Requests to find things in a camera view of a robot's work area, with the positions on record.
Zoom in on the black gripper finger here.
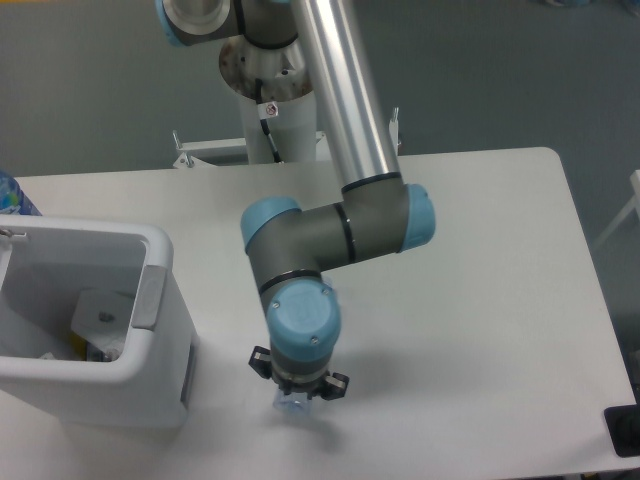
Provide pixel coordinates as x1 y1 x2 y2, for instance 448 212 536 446
317 372 349 401
248 346 272 379

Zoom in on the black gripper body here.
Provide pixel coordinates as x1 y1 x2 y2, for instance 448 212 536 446
272 367 330 399

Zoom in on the crushed clear plastic bottle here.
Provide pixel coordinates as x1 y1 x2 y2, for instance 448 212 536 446
273 390 312 415

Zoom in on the white face mask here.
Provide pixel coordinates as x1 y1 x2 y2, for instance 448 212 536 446
71 289 134 345

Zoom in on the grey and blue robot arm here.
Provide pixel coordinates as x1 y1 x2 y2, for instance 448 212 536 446
156 1 436 400

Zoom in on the trash inside can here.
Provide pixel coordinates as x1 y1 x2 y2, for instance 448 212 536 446
39 332 126 363

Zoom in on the white trash can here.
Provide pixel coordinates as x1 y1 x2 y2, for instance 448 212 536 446
1 215 199 428

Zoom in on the black clamp at table edge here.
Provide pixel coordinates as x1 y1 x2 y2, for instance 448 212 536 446
604 404 639 458

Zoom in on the blue labelled bottle at edge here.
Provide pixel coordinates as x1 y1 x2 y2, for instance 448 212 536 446
0 171 42 216

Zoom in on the black cable on pedestal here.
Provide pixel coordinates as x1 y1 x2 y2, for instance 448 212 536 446
253 77 284 164

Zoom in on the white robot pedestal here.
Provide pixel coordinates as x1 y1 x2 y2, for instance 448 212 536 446
171 39 402 170

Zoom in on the white frame at right edge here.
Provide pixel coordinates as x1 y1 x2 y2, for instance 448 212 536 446
594 170 639 250

